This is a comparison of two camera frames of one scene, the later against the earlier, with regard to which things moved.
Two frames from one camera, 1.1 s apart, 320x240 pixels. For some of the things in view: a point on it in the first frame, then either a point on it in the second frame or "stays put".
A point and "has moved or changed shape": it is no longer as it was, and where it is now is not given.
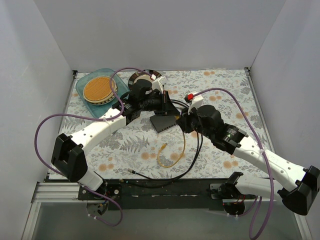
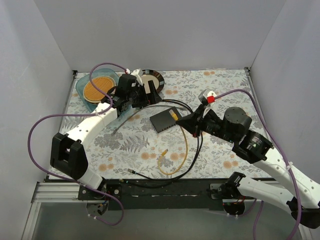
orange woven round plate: (98, 90) stays put
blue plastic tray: (96, 110) stays put
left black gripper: (163, 104) → (144, 92)
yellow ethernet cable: (163, 146) has moved or changed shape
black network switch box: (162, 122) stays put
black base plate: (155, 194) stays put
